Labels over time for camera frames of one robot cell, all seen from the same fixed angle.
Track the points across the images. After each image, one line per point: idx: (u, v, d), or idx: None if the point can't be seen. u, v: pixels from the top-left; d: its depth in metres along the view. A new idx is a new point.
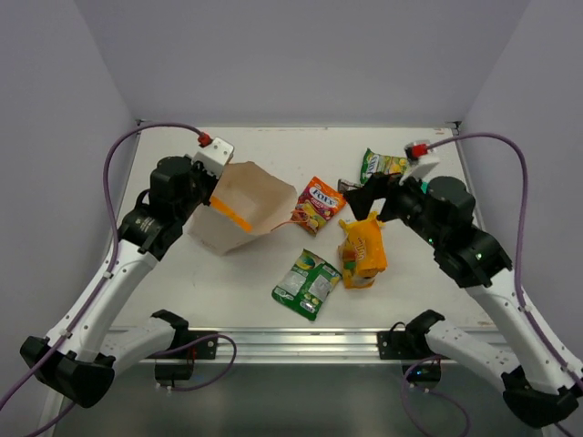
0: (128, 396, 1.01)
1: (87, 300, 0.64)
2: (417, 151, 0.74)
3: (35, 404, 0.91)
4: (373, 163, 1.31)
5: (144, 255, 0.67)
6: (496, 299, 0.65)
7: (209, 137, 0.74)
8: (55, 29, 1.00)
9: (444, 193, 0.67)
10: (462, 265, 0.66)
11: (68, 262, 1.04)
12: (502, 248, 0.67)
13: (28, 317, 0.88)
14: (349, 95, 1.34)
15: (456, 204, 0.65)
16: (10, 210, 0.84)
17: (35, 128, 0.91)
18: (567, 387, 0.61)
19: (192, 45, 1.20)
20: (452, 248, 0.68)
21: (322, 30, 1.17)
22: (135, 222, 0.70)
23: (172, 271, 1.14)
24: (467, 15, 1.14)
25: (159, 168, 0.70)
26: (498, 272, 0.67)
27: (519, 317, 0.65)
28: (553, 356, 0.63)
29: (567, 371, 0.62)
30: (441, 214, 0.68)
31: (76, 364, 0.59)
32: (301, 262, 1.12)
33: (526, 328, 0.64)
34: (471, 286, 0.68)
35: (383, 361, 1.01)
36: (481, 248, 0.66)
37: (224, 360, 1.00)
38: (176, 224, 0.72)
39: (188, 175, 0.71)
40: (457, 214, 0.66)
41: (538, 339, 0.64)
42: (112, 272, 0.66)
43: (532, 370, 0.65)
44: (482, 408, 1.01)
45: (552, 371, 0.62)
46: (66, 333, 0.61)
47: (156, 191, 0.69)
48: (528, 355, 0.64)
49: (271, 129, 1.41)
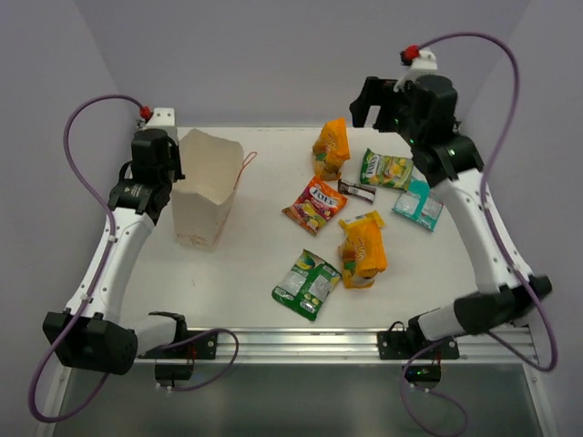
0: (126, 401, 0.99)
1: (100, 265, 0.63)
2: (409, 53, 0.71)
3: (35, 407, 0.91)
4: (373, 164, 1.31)
5: (143, 216, 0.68)
6: (457, 192, 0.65)
7: (148, 110, 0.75)
8: (56, 33, 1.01)
9: (431, 86, 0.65)
10: (433, 160, 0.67)
11: (66, 263, 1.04)
12: (476, 151, 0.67)
13: (28, 318, 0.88)
14: (349, 96, 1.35)
15: (437, 95, 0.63)
16: (11, 210, 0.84)
17: (35, 129, 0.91)
18: (508, 285, 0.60)
19: (193, 46, 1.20)
20: (427, 144, 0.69)
21: (322, 32, 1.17)
22: (124, 191, 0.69)
23: (172, 269, 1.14)
24: (467, 17, 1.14)
25: (135, 137, 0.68)
26: (468, 172, 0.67)
27: (476, 212, 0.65)
28: (502, 256, 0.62)
29: (513, 271, 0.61)
30: (424, 107, 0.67)
31: (105, 322, 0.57)
32: (301, 262, 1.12)
33: (484, 228, 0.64)
34: (438, 185, 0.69)
35: (383, 360, 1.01)
36: (455, 147, 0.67)
37: (224, 360, 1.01)
38: (163, 188, 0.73)
39: (165, 137, 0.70)
40: (437, 107, 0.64)
41: (492, 236, 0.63)
42: (116, 237, 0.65)
43: (480, 272, 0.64)
44: (483, 409, 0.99)
45: (496, 268, 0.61)
46: (86, 299, 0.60)
47: (138, 159, 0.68)
48: (479, 251, 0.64)
49: (271, 129, 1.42)
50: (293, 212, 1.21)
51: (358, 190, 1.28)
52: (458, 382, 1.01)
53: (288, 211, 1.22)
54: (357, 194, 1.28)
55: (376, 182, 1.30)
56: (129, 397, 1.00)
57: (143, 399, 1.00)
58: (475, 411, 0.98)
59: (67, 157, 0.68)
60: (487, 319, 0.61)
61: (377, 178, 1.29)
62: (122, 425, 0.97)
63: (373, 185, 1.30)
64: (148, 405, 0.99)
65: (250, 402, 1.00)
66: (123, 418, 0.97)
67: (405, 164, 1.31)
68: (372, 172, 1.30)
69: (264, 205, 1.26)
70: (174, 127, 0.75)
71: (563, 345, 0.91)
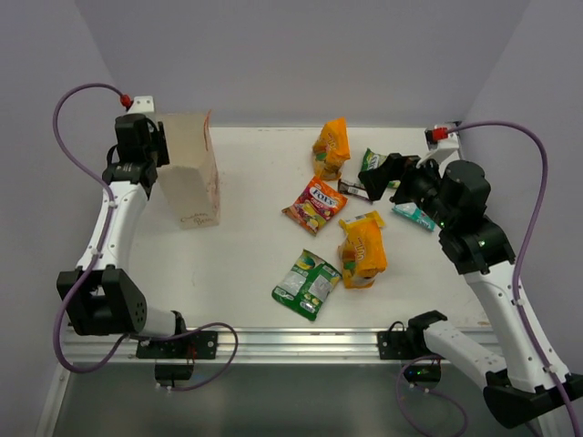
0: (126, 401, 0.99)
1: (103, 227, 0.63)
2: (438, 134, 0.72)
3: (33, 408, 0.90)
4: (373, 163, 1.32)
5: (138, 185, 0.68)
6: (490, 287, 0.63)
7: (128, 99, 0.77)
8: (56, 32, 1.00)
9: (462, 175, 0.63)
10: (463, 249, 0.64)
11: (67, 266, 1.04)
12: (508, 241, 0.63)
13: (26, 318, 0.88)
14: (349, 96, 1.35)
15: (468, 186, 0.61)
16: (10, 210, 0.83)
17: (35, 129, 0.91)
18: (544, 387, 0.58)
19: (193, 45, 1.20)
20: (456, 234, 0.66)
21: (323, 32, 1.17)
22: (117, 169, 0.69)
23: (171, 269, 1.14)
24: (469, 16, 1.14)
25: (117, 120, 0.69)
26: (499, 263, 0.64)
27: (509, 309, 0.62)
28: (537, 354, 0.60)
29: (548, 372, 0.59)
30: (454, 196, 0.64)
31: (118, 270, 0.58)
32: (301, 261, 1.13)
33: (517, 325, 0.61)
34: (467, 273, 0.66)
35: (383, 360, 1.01)
36: (485, 237, 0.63)
37: (224, 360, 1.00)
38: (152, 164, 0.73)
39: (146, 118, 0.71)
40: (467, 198, 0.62)
41: (526, 334, 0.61)
42: (115, 202, 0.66)
43: (516, 368, 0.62)
44: (482, 409, 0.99)
45: (532, 369, 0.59)
46: (97, 253, 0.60)
47: (123, 140, 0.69)
48: (513, 350, 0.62)
49: (271, 129, 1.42)
50: (293, 212, 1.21)
51: (358, 190, 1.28)
52: (457, 382, 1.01)
53: (287, 211, 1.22)
54: (357, 194, 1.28)
55: None
56: (129, 397, 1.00)
57: (145, 400, 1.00)
58: (475, 411, 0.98)
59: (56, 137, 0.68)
60: (523, 417, 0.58)
61: None
62: (123, 424, 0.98)
63: None
64: (148, 405, 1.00)
65: (250, 403, 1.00)
66: (123, 417, 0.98)
67: None
68: None
69: (265, 205, 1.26)
70: (154, 113, 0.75)
71: (564, 344, 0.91)
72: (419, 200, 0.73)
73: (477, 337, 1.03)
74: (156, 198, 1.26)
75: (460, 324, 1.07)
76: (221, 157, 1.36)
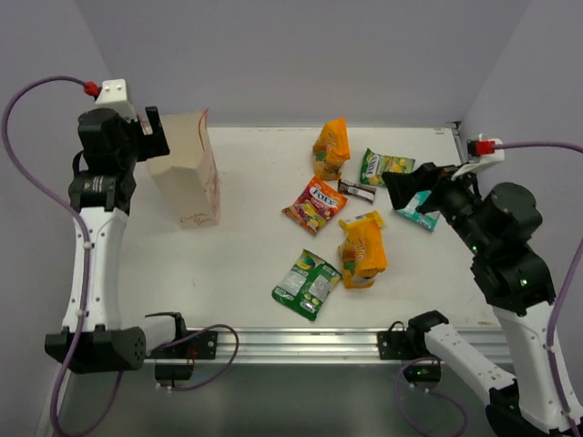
0: (126, 401, 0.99)
1: (84, 277, 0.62)
2: (484, 147, 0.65)
3: (33, 410, 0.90)
4: (373, 164, 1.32)
5: (113, 211, 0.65)
6: (524, 330, 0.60)
7: (95, 86, 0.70)
8: (54, 32, 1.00)
9: (511, 205, 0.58)
10: (499, 285, 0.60)
11: (66, 266, 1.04)
12: (551, 280, 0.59)
13: (25, 319, 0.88)
14: (349, 96, 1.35)
15: (519, 218, 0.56)
16: (8, 210, 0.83)
17: (34, 128, 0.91)
18: (560, 430, 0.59)
19: (193, 45, 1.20)
20: (495, 267, 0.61)
21: (323, 32, 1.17)
22: (84, 188, 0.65)
23: (171, 270, 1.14)
24: (468, 16, 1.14)
25: (80, 123, 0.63)
26: (536, 303, 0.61)
27: (540, 352, 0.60)
28: (557, 399, 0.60)
29: (566, 416, 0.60)
30: (498, 225, 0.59)
31: (109, 333, 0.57)
32: (301, 261, 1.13)
33: (545, 369, 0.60)
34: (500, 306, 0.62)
35: (383, 360, 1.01)
36: (527, 274, 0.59)
37: (224, 360, 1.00)
38: (127, 173, 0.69)
39: (116, 118, 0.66)
40: (516, 231, 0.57)
41: (551, 379, 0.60)
42: (91, 242, 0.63)
43: (530, 405, 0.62)
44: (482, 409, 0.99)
45: (552, 412, 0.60)
46: (83, 313, 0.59)
47: (90, 147, 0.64)
48: (534, 390, 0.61)
49: (271, 129, 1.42)
50: (293, 212, 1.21)
51: (358, 190, 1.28)
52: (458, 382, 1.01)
53: (287, 211, 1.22)
54: (357, 194, 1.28)
55: (376, 183, 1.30)
56: (128, 397, 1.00)
57: (145, 400, 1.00)
58: (475, 411, 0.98)
59: (8, 156, 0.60)
60: None
61: (377, 179, 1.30)
62: (123, 424, 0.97)
63: (373, 185, 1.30)
64: (148, 405, 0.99)
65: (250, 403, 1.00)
66: (123, 417, 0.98)
67: (405, 164, 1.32)
68: (372, 172, 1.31)
69: (264, 204, 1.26)
70: (127, 101, 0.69)
71: None
72: (451, 219, 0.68)
73: (476, 337, 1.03)
74: (157, 198, 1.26)
75: (460, 323, 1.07)
76: (221, 157, 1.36)
